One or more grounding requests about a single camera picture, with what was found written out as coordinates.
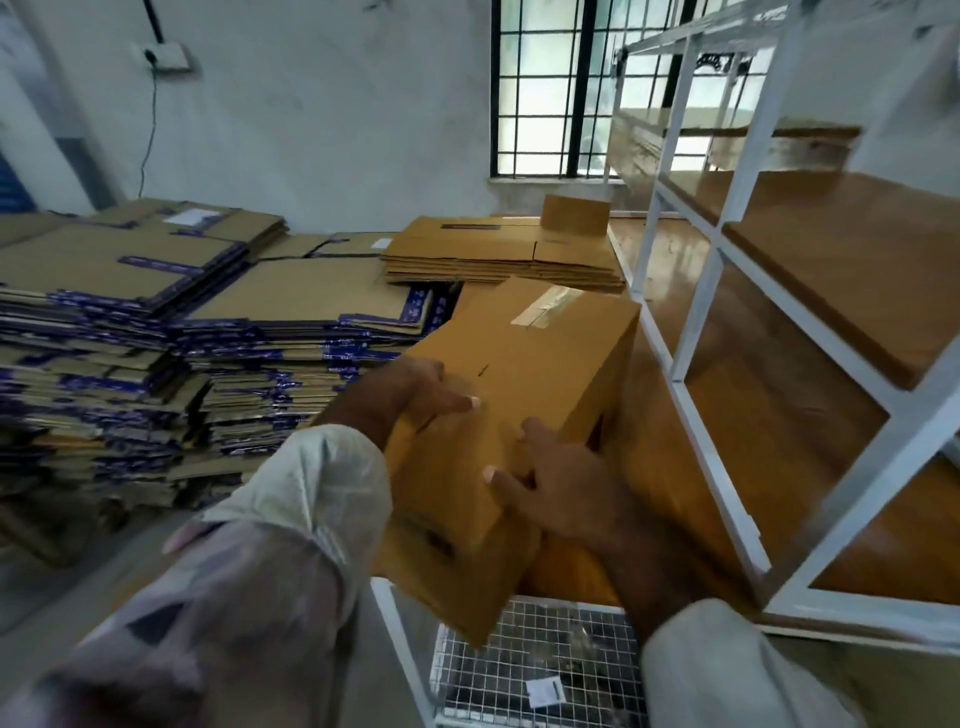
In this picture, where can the stack of brown cartons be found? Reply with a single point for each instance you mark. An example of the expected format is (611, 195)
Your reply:
(450, 248)

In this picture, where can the person's left forearm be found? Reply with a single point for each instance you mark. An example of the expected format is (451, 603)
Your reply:
(342, 413)

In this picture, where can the person's right forearm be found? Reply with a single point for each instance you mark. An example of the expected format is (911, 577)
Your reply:
(660, 563)

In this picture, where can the person's left hand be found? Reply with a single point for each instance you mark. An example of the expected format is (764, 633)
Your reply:
(420, 393)

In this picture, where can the wooden table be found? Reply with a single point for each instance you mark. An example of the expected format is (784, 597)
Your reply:
(720, 480)

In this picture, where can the white paper tag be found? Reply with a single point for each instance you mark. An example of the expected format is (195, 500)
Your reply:
(546, 692)

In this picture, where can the crumpled tape scraps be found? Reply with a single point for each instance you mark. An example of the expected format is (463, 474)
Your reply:
(578, 645)

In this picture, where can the brown cardboard box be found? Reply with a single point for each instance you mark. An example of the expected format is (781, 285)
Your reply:
(525, 360)

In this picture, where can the person's light grey shirt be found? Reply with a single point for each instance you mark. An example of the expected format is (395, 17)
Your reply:
(240, 600)

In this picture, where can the black framed window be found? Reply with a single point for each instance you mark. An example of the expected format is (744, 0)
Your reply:
(578, 83)

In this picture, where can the blue roller shutter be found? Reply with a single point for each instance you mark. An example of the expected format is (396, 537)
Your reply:
(12, 183)

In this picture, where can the person's right hand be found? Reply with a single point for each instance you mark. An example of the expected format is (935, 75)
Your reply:
(563, 488)

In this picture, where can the white metal shelf rack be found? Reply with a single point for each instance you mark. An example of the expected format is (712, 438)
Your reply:
(780, 120)

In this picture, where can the white wall socket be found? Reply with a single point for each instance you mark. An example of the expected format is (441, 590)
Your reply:
(165, 57)

